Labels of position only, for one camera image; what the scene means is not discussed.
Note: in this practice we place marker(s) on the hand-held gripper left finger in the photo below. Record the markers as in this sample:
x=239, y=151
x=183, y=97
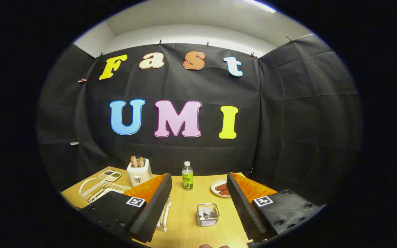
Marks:
x=157, y=206

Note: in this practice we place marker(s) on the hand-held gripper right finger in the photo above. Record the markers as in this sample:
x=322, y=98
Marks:
x=243, y=206

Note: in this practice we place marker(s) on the grey spoon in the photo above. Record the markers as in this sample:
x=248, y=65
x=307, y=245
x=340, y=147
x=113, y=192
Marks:
x=202, y=217

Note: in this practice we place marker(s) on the small white dish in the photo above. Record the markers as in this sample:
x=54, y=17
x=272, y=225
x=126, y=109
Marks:
x=214, y=187

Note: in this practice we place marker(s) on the red meat piece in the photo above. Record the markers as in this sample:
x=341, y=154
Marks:
x=224, y=193
x=222, y=187

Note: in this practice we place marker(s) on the white toaster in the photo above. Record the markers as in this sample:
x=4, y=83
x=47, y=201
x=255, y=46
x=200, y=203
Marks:
x=140, y=176

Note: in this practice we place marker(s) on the green label drink bottle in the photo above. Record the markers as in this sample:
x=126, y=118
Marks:
x=187, y=181

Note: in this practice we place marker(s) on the toast slice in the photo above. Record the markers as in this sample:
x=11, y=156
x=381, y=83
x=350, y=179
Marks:
x=133, y=161
x=140, y=162

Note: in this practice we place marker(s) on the white divided tray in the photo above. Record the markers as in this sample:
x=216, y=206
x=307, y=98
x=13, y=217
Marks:
x=110, y=176

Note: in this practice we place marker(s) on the black backdrop cloth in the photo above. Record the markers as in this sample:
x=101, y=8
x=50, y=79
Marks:
x=288, y=120

